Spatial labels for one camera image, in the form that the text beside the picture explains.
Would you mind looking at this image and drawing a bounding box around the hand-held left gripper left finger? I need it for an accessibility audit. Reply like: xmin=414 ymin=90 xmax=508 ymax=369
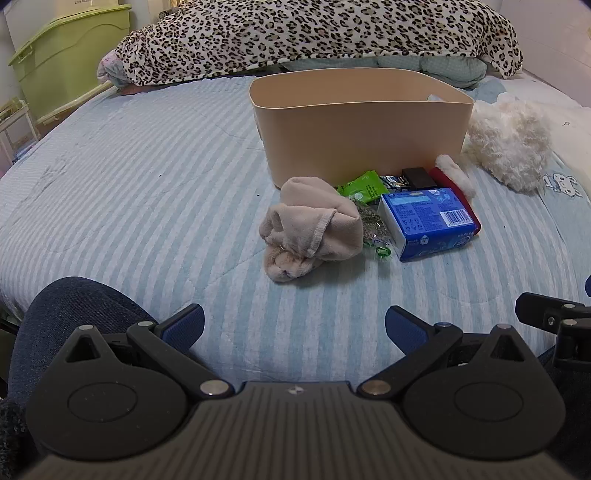
xmin=65 ymin=303 xmax=236 ymax=400

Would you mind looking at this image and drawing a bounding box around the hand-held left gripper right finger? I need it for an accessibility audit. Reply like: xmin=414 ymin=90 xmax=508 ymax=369
xmin=358 ymin=305 xmax=537 ymax=400

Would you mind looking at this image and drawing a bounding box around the clear bag of dried herbs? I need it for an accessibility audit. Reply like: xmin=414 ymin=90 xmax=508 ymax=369
xmin=353 ymin=199 xmax=393 ymax=259

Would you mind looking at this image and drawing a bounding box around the blue tissue pack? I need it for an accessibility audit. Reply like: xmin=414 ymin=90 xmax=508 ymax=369
xmin=378 ymin=187 xmax=477 ymax=263

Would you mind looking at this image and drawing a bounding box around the beige fleece cloth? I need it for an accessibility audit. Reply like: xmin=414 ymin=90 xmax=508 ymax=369
xmin=259 ymin=176 xmax=365 ymax=282

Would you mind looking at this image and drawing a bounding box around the small dark blue packet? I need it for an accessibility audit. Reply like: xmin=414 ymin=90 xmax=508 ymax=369
xmin=379 ymin=174 xmax=411 ymax=192

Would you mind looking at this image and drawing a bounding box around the green snack packet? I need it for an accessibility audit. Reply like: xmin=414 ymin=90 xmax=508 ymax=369
xmin=336 ymin=171 xmax=391 ymax=204

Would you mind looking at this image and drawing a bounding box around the small black box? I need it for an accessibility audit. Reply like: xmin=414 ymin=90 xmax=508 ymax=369
xmin=402 ymin=167 xmax=438 ymax=191

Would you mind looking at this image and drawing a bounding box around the beige plastic storage bin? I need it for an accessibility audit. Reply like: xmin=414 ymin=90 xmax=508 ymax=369
xmin=249 ymin=68 xmax=475 ymax=190

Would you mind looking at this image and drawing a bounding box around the light blue cartoon-print quilt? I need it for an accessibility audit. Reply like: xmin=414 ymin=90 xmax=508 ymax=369
xmin=473 ymin=76 xmax=591 ymax=301

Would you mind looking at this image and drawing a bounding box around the person's leg in jeans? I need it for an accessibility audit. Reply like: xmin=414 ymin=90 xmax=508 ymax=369
xmin=7 ymin=276 xmax=204 ymax=409

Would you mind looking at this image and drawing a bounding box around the blue striped bed sheet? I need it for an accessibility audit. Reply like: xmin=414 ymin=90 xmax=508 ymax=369
xmin=0 ymin=74 xmax=587 ymax=384

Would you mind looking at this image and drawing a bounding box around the white fluffy plush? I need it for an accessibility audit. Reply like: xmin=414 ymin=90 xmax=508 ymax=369
xmin=464 ymin=92 xmax=555 ymax=193

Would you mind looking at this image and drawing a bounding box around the white printed bed sheet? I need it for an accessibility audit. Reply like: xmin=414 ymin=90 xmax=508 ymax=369
xmin=508 ymin=69 xmax=591 ymax=178

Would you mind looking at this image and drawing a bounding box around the teal checked quilt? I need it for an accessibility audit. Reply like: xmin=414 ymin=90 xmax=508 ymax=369
xmin=277 ymin=55 xmax=488 ymax=90

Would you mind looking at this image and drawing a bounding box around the white shelf rack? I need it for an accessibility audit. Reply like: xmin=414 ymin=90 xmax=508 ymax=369
xmin=0 ymin=97 xmax=41 ymax=168

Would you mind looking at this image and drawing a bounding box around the pale pink cloth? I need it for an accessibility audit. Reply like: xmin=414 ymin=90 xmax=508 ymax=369
xmin=97 ymin=48 xmax=123 ymax=88

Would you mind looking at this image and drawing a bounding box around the leopard print blanket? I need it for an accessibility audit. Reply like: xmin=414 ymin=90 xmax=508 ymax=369
xmin=115 ymin=0 xmax=524 ymax=88

